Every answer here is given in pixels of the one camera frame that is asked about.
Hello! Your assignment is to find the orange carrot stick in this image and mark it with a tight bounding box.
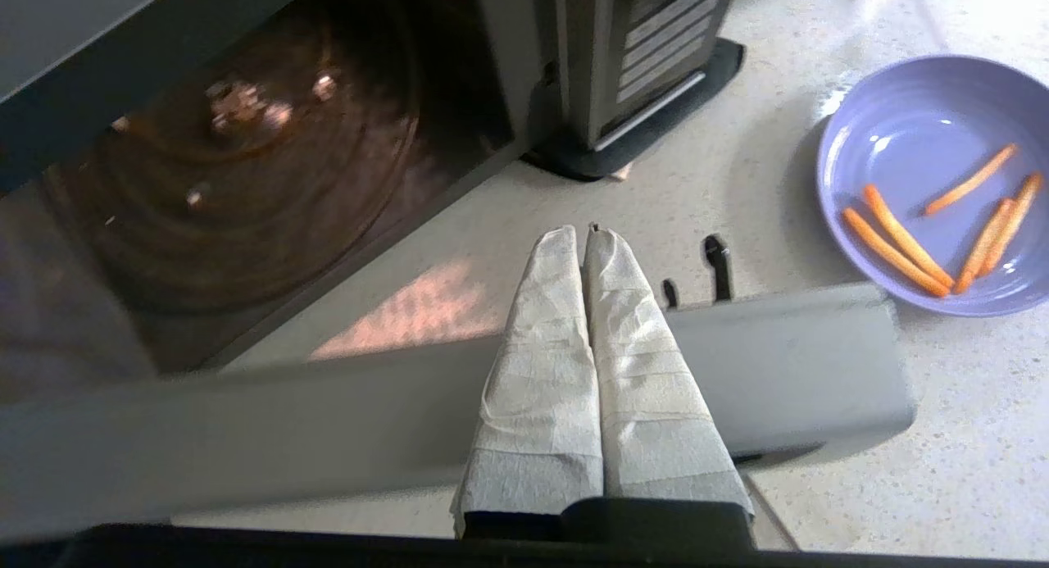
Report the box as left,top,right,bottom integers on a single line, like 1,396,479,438
952,198,1016,296
862,184,956,289
979,172,1045,276
926,143,1019,217
842,207,951,298

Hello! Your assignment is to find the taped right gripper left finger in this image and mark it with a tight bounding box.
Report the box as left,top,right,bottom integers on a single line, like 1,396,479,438
451,226,605,538

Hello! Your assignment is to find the glass microwave turntable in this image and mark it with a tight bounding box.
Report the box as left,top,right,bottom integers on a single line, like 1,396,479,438
41,0,424,311

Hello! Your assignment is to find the silver microwave oven body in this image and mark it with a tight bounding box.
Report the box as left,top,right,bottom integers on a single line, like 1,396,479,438
0,0,747,405

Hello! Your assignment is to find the purple round plate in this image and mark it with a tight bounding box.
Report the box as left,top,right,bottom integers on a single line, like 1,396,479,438
816,55,1049,318

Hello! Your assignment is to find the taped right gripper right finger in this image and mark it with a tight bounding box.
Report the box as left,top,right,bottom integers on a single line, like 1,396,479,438
582,224,755,520

